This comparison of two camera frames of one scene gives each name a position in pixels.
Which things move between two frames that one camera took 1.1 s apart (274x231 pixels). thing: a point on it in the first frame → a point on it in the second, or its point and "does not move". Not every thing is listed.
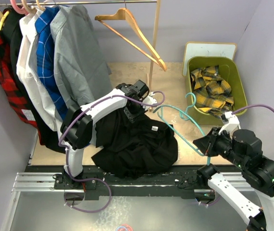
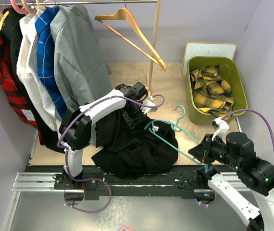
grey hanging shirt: [83, 71] does not move
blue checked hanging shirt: [44, 46] does not move
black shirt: [133, 149] does not move
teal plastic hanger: [178, 135] → [177, 123]
